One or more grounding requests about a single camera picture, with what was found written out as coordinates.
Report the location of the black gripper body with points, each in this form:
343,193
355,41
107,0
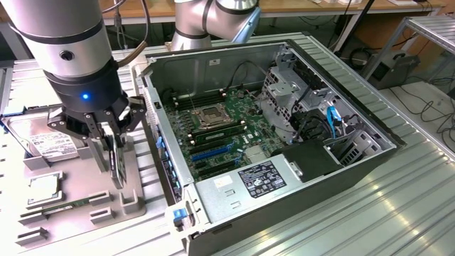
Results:
88,93

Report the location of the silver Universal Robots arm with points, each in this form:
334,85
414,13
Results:
67,32

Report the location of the hard disk with white label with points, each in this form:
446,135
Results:
49,144

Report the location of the grey parts rack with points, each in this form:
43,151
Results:
81,181

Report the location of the CPU socket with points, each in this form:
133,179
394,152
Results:
210,116

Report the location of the green RAM stick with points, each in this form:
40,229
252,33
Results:
53,209
218,134

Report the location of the silver CPU chip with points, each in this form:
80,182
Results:
44,190

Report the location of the blue expansion slot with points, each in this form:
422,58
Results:
211,152

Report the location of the black expansion slot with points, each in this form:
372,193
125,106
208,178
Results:
210,166

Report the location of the green motherboard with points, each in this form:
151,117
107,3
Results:
234,144

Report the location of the silver chipset heat sink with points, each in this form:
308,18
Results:
255,154

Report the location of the blue case latch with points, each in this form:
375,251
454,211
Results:
179,215

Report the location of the grey power supply unit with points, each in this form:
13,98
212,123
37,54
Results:
242,192

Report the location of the metal disk bay cage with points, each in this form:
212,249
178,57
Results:
284,93

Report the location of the open black PC case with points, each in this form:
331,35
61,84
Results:
319,202

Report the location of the wooden desk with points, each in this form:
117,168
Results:
319,8

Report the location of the black box device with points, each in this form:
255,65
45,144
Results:
392,69

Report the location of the aluminium frame table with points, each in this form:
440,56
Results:
426,32

